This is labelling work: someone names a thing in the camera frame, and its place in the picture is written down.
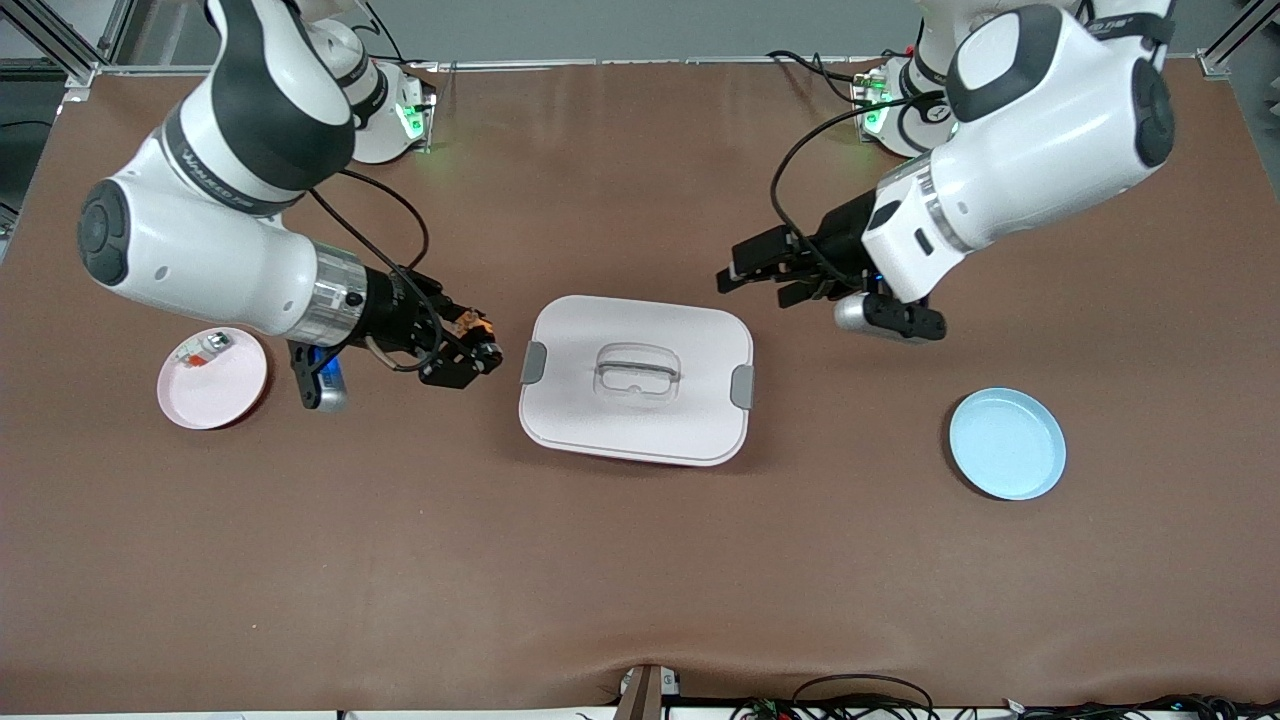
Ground grey metal table bracket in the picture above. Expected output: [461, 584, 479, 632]
[615, 663, 683, 720]

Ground black cable bundle green connector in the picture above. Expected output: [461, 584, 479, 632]
[730, 673, 941, 720]

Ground aluminium frame post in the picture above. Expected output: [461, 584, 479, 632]
[1198, 0, 1280, 79]
[0, 0, 136, 91]

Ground white lidded box grey clips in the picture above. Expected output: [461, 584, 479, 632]
[518, 294, 755, 468]

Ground small white orange switch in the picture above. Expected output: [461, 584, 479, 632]
[175, 333, 233, 369]

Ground black arm base cable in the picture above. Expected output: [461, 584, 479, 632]
[765, 48, 886, 109]

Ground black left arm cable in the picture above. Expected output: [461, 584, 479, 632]
[770, 90, 946, 291]

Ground light blue round plate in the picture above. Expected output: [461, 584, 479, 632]
[948, 387, 1068, 502]

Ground brown table mat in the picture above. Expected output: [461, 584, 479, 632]
[0, 58, 1280, 713]

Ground aluminium table edge rail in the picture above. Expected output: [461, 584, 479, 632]
[95, 55, 1201, 77]

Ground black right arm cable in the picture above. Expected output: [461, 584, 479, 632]
[305, 168, 446, 373]

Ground pink round plate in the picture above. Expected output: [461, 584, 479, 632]
[158, 327, 269, 431]

